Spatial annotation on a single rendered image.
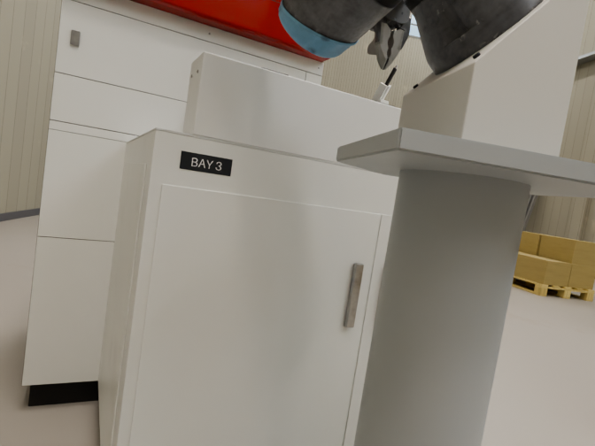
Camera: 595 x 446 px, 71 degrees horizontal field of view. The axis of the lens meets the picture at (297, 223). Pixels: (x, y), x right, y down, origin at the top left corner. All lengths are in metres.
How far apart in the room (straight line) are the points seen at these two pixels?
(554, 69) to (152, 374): 0.74
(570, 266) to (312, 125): 5.09
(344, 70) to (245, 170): 10.64
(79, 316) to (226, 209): 0.78
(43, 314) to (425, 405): 1.13
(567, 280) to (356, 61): 7.73
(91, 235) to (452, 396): 1.09
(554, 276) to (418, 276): 5.10
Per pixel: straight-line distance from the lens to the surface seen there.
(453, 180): 0.51
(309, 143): 0.82
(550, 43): 0.55
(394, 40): 1.01
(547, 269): 5.50
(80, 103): 1.36
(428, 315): 0.52
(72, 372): 1.49
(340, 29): 0.63
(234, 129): 0.76
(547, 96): 0.54
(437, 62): 0.59
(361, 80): 11.43
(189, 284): 0.76
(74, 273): 1.39
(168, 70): 1.39
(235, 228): 0.76
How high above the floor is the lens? 0.75
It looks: 4 degrees down
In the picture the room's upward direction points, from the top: 9 degrees clockwise
